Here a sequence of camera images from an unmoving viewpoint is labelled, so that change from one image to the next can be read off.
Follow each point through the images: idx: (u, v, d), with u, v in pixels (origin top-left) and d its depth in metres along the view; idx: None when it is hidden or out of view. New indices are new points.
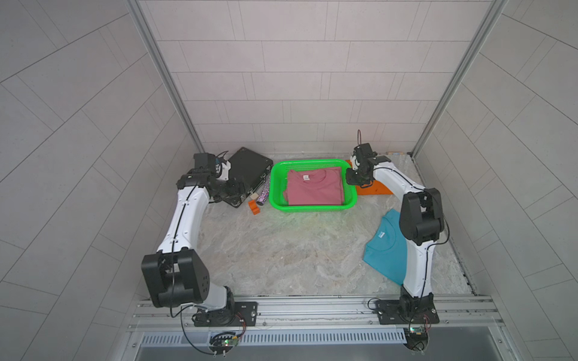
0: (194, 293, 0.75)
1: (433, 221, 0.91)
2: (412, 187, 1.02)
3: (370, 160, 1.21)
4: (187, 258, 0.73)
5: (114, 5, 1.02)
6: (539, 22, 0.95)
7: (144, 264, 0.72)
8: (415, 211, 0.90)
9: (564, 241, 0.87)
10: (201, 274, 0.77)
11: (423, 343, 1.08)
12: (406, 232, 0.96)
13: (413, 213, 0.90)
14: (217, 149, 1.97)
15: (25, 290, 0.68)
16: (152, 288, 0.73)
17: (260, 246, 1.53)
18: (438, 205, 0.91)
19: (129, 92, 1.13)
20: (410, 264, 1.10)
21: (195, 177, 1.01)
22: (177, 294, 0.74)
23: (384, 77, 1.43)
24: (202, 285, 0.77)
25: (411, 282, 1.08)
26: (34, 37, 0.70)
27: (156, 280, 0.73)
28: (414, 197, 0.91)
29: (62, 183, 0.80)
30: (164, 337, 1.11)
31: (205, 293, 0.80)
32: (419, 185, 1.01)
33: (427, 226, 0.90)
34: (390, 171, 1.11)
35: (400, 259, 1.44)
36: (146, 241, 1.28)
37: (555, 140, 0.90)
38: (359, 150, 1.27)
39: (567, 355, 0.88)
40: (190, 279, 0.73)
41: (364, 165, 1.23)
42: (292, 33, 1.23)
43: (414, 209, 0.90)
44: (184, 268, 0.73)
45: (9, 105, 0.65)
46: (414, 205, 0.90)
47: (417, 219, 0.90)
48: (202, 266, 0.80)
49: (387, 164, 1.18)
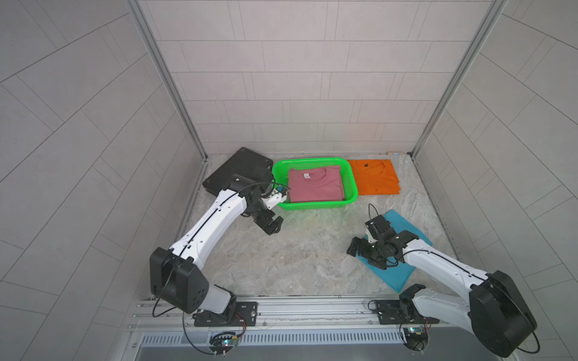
0: (183, 304, 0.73)
1: (522, 320, 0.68)
2: (472, 277, 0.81)
3: (392, 240, 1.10)
4: (187, 270, 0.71)
5: (114, 5, 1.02)
6: (539, 22, 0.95)
7: (153, 256, 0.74)
8: (494, 313, 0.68)
9: (565, 241, 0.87)
10: (196, 289, 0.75)
11: (423, 343, 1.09)
12: (489, 341, 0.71)
13: (494, 317, 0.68)
14: (217, 149, 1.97)
15: (25, 290, 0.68)
16: (152, 278, 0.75)
17: (260, 246, 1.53)
18: (516, 295, 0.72)
19: (129, 92, 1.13)
20: (439, 305, 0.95)
21: (243, 182, 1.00)
22: (169, 296, 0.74)
23: (384, 77, 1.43)
24: (192, 298, 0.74)
25: (426, 307, 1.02)
26: (35, 37, 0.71)
27: (156, 274, 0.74)
28: (484, 293, 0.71)
29: (62, 183, 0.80)
30: (164, 337, 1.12)
31: (196, 306, 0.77)
32: (479, 273, 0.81)
33: (516, 328, 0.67)
34: (427, 254, 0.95)
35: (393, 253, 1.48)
36: (146, 241, 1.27)
37: (556, 140, 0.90)
38: (372, 225, 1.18)
39: (567, 355, 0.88)
40: (184, 289, 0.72)
41: (387, 247, 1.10)
42: (291, 33, 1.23)
43: (492, 310, 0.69)
44: (182, 278, 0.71)
45: (9, 105, 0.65)
46: (491, 305, 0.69)
47: (503, 326, 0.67)
48: (201, 279, 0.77)
49: (419, 244, 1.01)
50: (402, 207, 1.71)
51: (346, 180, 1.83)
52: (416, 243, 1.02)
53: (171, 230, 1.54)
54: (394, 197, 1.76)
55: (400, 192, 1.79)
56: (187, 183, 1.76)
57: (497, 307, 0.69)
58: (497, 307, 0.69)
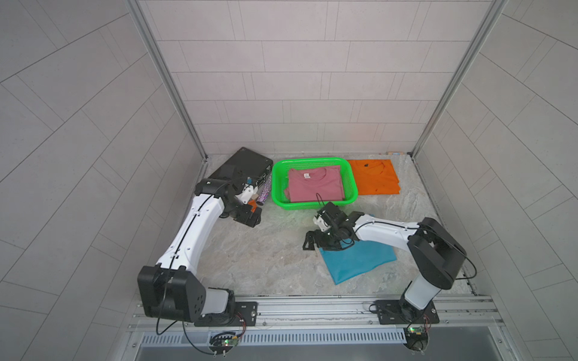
0: (186, 315, 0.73)
1: (452, 253, 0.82)
2: (408, 230, 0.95)
3: (345, 223, 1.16)
4: (183, 280, 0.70)
5: (114, 4, 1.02)
6: (539, 22, 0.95)
7: (141, 275, 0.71)
8: (429, 253, 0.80)
9: (564, 241, 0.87)
10: (195, 296, 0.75)
11: (422, 343, 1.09)
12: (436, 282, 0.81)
13: (430, 256, 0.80)
14: (217, 149, 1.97)
15: (25, 290, 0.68)
16: (145, 300, 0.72)
17: (260, 246, 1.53)
18: (442, 233, 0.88)
19: (129, 92, 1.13)
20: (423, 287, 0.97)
21: (214, 183, 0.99)
22: (170, 310, 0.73)
23: (385, 77, 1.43)
24: (193, 307, 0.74)
25: (419, 299, 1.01)
26: (35, 37, 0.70)
27: (149, 295, 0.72)
28: (416, 238, 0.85)
29: (62, 183, 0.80)
30: (164, 337, 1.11)
31: (198, 313, 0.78)
32: (412, 225, 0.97)
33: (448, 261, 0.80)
34: (372, 222, 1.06)
35: (364, 244, 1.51)
36: (146, 241, 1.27)
37: (556, 140, 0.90)
38: (324, 213, 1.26)
39: (567, 355, 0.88)
40: (183, 298, 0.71)
41: (342, 230, 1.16)
42: (291, 33, 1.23)
43: (427, 250, 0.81)
44: (179, 287, 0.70)
45: (10, 104, 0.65)
46: (425, 247, 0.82)
47: (439, 262, 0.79)
48: (197, 286, 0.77)
49: (363, 217, 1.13)
50: (401, 207, 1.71)
51: (346, 180, 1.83)
52: (363, 218, 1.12)
53: (171, 230, 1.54)
54: (394, 197, 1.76)
55: (400, 192, 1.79)
56: (187, 183, 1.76)
57: (430, 248, 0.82)
58: (429, 248, 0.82)
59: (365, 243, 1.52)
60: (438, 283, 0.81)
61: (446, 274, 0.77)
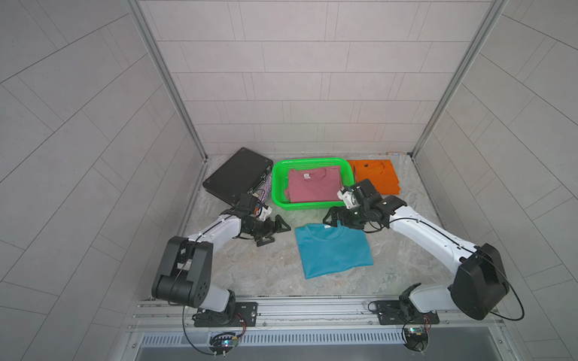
0: (188, 295, 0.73)
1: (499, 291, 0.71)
2: (461, 250, 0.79)
3: (379, 205, 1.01)
4: (205, 249, 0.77)
5: (114, 5, 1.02)
6: (539, 22, 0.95)
7: (170, 243, 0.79)
8: (479, 284, 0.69)
9: (564, 241, 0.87)
10: (203, 278, 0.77)
11: (423, 343, 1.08)
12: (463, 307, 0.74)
13: (479, 292, 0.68)
14: (217, 149, 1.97)
15: (25, 290, 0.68)
16: (162, 265, 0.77)
17: (260, 247, 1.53)
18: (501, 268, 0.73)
19: (129, 92, 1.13)
20: (430, 293, 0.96)
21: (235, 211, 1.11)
22: (174, 287, 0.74)
23: (385, 77, 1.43)
24: (199, 290, 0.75)
25: (424, 304, 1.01)
26: (35, 37, 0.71)
27: (168, 262, 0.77)
28: (474, 267, 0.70)
29: (62, 183, 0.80)
30: (164, 338, 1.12)
31: (199, 301, 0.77)
32: (469, 246, 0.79)
33: (493, 298, 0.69)
34: (417, 224, 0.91)
35: (344, 244, 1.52)
36: (146, 241, 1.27)
37: (556, 140, 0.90)
38: (360, 189, 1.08)
39: (567, 355, 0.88)
40: (196, 272, 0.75)
41: (372, 212, 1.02)
42: (292, 33, 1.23)
43: (479, 284, 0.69)
44: (199, 256, 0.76)
45: (10, 105, 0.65)
46: (479, 279, 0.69)
47: (484, 294, 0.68)
48: (209, 271, 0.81)
49: (406, 210, 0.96)
50: None
51: (346, 180, 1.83)
52: (404, 210, 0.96)
53: (171, 231, 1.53)
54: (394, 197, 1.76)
55: (400, 192, 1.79)
56: (187, 183, 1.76)
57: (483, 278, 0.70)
58: (482, 279, 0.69)
59: (345, 242, 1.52)
60: (466, 310, 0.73)
61: (482, 312, 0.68)
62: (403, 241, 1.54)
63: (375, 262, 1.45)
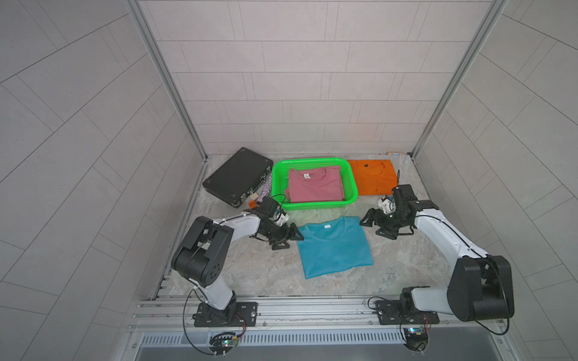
0: (201, 271, 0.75)
1: (497, 302, 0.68)
2: (469, 250, 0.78)
3: (410, 202, 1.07)
4: (226, 231, 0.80)
5: (114, 4, 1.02)
6: (539, 22, 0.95)
7: (196, 220, 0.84)
8: (473, 284, 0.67)
9: (564, 241, 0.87)
10: (219, 259, 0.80)
11: (423, 344, 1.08)
12: (457, 307, 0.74)
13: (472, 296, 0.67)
14: (217, 149, 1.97)
15: (25, 290, 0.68)
16: (186, 238, 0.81)
17: (260, 247, 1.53)
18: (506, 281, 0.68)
19: (129, 92, 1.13)
20: (430, 292, 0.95)
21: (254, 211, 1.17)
22: (190, 261, 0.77)
23: (384, 77, 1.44)
24: (211, 270, 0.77)
25: (423, 303, 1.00)
26: (35, 37, 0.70)
27: (193, 235, 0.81)
28: (475, 266, 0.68)
29: (62, 183, 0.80)
30: (164, 337, 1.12)
31: (210, 280, 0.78)
32: (480, 250, 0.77)
33: (486, 305, 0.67)
34: (437, 221, 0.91)
35: (343, 244, 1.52)
36: (146, 241, 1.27)
37: (556, 140, 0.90)
38: (397, 189, 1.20)
39: (567, 355, 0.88)
40: (212, 252, 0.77)
41: (404, 208, 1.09)
42: (292, 34, 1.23)
43: (472, 288, 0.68)
44: (220, 235, 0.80)
45: (10, 105, 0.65)
46: (473, 284, 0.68)
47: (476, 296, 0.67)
48: (225, 255, 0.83)
49: (435, 212, 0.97)
50: None
51: (347, 180, 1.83)
52: (433, 211, 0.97)
53: (171, 231, 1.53)
54: None
55: None
56: (187, 183, 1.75)
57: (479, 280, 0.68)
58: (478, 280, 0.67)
59: (345, 242, 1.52)
60: (457, 304, 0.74)
61: (472, 316, 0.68)
62: (403, 241, 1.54)
63: (375, 262, 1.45)
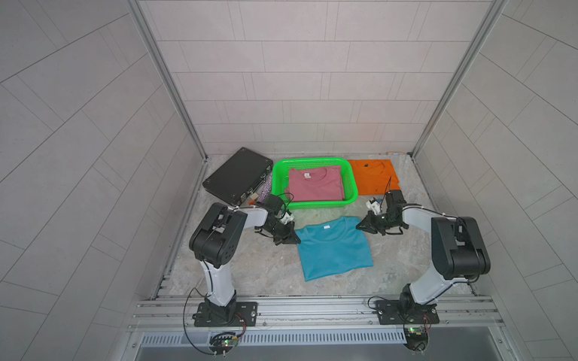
0: (217, 253, 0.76)
1: (473, 257, 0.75)
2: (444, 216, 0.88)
3: (399, 206, 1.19)
4: (241, 214, 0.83)
5: (114, 4, 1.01)
6: (539, 22, 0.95)
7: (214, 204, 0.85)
8: (445, 239, 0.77)
9: (565, 241, 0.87)
10: (233, 241, 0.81)
11: (423, 343, 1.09)
12: (439, 269, 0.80)
13: (444, 239, 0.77)
14: (217, 149, 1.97)
15: (25, 290, 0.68)
16: (203, 220, 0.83)
17: (260, 247, 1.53)
18: (476, 235, 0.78)
19: (129, 92, 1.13)
20: (427, 280, 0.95)
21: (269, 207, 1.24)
22: (208, 242, 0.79)
23: (384, 77, 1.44)
24: (226, 251, 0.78)
25: (421, 292, 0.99)
26: (35, 37, 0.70)
27: (210, 219, 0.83)
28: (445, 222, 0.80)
29: (62, 183, 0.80)
30: (164, 337, 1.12)
31: (225, 260, 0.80)
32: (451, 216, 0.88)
33: (463, 260, 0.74)
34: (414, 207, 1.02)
35: (344, 244, 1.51)
36: (146, 240, 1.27)
37: (556, 140, 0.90)
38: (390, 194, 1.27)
39: (567, 355, 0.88)
40: (228, 233, 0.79)
41: (393, 209, 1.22)
42: (291, 33, 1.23)
43: (445, 232, 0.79)
44: (235, 219, 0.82)
45: (10, 105, 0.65)
46: (445, 229, 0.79)
47: (448, 248, 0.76)
48: (238, 238, 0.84)
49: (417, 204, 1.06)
50: None
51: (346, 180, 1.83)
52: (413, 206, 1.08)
53: (170, 231, 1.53)
54: None
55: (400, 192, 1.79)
56: (187, 183, 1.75)
57: (451, 235, 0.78)
58: (448, 234, 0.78)
59: (346, 242, 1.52)
60: (439, 267, 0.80)
61: (449, 265, 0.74)
62: (403, 241, 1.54)
63: (375, 262, 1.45)
